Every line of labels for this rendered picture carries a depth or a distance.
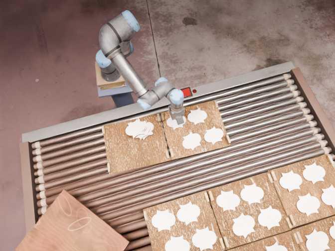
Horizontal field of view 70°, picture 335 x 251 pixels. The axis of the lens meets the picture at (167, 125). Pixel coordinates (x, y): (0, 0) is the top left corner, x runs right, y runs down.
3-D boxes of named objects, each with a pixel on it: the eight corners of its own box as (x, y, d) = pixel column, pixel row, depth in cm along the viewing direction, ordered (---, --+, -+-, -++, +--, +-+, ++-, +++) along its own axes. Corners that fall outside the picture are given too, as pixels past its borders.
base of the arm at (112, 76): (99, 67, 183) (94, 61, 173) (117, 61, 184) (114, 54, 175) (104, 84, 179) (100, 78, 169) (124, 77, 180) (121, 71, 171)
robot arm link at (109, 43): (87, 33, 116) (147, 112, 131) (106, 21, 118) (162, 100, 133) (87, 38, 127) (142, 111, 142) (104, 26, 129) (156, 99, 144)
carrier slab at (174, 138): (160, 113, 173) (160, 112, 171) (215, 100, 175) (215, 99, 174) (171, 160, 161) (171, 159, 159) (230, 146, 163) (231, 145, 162)
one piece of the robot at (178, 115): (174, 119, 139) (174, 128, 155) (188, 114, 140) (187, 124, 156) (167, 102, 143) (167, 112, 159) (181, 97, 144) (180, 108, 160)
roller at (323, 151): (43, 232, 152) (39, 232, 147) (325, 147, 166) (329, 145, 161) (44, 240, 150) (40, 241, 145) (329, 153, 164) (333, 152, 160)
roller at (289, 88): (36, 157, 169) (32, 156, 164) (292, 85, 183) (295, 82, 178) (36, 164, 167) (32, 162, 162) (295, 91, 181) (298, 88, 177)
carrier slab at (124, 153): (102, 126, 170) (101, 125, 169) (159, 114, 173) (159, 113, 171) (109, 175, 158) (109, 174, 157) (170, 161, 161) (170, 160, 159)
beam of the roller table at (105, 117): (26, 136, 176) (21, 133, 171) (287, 64, 192) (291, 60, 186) (27, 147, 173) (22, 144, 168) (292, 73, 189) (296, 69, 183)
